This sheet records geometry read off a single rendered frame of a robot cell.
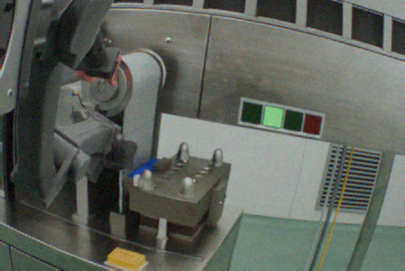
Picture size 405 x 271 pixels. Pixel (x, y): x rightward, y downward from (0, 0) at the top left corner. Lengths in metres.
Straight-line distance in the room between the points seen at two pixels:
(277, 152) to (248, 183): 0.30
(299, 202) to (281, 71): 2.58
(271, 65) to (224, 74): 0.13
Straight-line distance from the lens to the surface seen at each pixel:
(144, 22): 1.70
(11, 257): 1.42
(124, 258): 1.21
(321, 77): 1.61
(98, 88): 1.38
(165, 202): 1.36
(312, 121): 1.62
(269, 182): 4.11
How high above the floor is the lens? 1.47
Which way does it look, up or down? 11 degrees down
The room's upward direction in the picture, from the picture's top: 8 degrees clockwise
